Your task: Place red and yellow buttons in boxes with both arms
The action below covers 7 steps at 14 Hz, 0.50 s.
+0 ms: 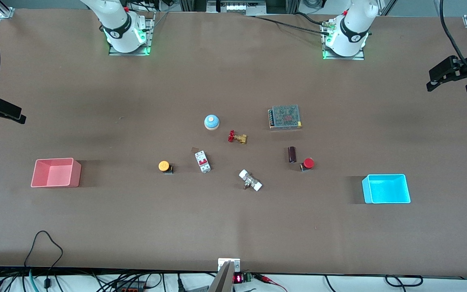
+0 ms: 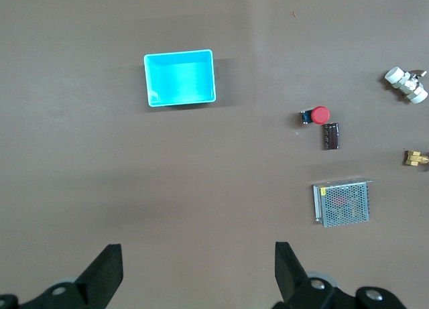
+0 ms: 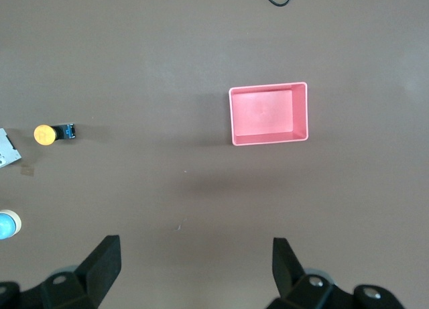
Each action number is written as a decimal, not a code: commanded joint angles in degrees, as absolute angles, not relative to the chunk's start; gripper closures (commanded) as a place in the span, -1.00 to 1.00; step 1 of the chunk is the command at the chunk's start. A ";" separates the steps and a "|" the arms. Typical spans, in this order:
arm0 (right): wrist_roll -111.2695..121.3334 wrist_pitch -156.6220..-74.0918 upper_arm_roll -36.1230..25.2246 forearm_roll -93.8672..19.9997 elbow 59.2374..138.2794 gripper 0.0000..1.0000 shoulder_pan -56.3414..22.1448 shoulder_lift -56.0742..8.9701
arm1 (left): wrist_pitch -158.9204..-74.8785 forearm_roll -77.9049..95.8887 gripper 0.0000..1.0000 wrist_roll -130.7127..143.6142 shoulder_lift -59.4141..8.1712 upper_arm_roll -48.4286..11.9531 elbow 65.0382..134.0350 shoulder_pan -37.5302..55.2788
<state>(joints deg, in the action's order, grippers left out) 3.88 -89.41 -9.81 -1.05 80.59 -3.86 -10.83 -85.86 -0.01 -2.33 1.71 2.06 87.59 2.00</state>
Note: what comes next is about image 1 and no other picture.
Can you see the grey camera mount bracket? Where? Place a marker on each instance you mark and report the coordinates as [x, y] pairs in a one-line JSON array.
[[226, 275]]

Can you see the white red circuit breaker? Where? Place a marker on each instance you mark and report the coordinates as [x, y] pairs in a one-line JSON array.
[[202, 161]]

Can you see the metal mesh power supply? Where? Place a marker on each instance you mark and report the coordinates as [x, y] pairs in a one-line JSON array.
[[285, 117]]

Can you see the cyan plastic box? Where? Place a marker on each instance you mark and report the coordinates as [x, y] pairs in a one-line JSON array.
[[386, 190]]

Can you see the yellow push button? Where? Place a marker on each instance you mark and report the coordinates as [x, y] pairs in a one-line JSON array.
[[163, 166]]

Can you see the red push button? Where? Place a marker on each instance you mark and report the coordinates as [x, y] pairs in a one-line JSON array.
[[308, 163]]

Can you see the blue dome button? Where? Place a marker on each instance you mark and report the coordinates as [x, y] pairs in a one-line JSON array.
[[211, 121]]

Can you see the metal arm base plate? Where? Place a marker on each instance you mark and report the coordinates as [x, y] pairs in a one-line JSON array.
[[361, 56], [148, 40]]

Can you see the metal fitting white ends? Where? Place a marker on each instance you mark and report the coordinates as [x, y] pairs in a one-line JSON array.
[[250, 181]]

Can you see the dark brown cylinder capacitor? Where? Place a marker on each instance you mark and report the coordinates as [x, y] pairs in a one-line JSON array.
[[292, 154]]

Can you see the pink plastic box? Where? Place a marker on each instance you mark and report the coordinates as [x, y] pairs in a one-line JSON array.
[[55, 173]]

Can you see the red digit display module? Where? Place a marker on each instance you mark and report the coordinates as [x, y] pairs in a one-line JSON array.
[[239, 278]]

